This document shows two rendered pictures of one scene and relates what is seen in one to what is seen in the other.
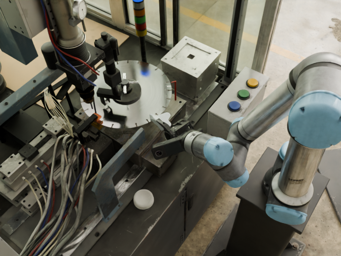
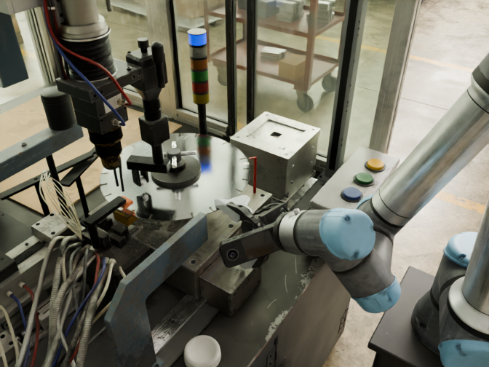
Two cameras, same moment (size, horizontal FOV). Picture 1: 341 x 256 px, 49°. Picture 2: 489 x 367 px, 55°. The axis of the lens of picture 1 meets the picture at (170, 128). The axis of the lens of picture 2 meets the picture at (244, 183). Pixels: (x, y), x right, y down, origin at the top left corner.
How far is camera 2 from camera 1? 0.41 m
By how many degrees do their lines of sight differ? 17
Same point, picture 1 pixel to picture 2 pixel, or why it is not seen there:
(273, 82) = not seen: hidden behind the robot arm
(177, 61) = (256, 140)
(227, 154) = (364, 236)
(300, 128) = not seen: outside the picture
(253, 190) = (398, 336)
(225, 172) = (359, 277)
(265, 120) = (428, 175)
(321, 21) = not seen: hidden behind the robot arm
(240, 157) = (383, 252)
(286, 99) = (471, 121)
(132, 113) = (185, 198)
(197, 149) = (305, 233)
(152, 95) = (220, 175)
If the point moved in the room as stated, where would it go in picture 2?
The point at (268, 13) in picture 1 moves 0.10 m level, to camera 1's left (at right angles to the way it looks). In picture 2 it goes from (395, 54) to (352, 55)
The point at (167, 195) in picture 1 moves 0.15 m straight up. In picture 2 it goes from (246, 347) to (246, 297)
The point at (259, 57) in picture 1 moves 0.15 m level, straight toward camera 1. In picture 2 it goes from (380, 129) to (378, 161)
